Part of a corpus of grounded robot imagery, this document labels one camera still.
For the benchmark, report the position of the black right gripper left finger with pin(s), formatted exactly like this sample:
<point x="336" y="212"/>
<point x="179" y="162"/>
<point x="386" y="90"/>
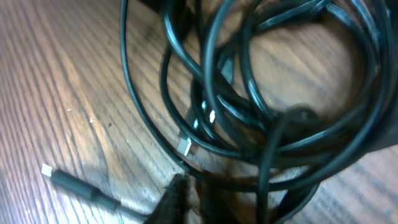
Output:
<point x="173" y="205"/>

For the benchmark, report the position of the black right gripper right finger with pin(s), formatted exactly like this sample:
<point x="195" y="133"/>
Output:
<point x="213" y="208"/>

